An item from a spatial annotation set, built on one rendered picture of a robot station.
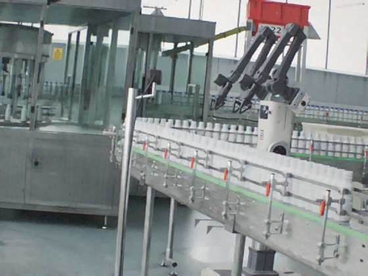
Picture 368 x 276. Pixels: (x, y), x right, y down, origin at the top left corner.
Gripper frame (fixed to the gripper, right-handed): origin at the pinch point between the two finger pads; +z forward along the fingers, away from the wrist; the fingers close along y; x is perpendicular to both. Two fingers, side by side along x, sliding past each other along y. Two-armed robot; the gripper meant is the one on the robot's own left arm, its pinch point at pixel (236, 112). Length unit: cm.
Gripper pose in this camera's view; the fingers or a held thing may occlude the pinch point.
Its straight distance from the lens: 471.5
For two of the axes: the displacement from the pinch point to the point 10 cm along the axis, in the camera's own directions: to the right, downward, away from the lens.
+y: 3.5, 0.7, -9.4
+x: 7.5, 5.8, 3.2
